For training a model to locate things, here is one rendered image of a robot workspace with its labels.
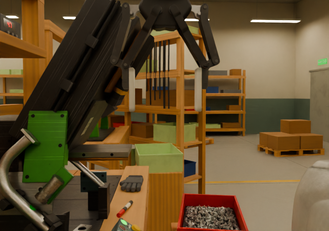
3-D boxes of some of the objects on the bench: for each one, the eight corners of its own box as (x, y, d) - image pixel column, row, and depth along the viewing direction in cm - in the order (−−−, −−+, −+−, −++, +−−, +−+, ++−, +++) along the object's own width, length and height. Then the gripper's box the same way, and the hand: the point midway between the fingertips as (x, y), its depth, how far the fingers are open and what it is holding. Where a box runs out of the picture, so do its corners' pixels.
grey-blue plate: (107, 208, 106) (106, 170, 106) (106, 210, 104) (106, 172, 104) (81, 208, 106) (81, 171, 105) (80, 210, 104) (80, 172, 103)
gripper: (88, -41, 42) (90, 112, 43) (242, -39, 42) (240, 112, 43) (98, -20, 49) (100, 110, 50) (228, -19, 50) (227, 109, 51)
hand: (165, 98), depth 47 cm, fingers open, 10 cm apart
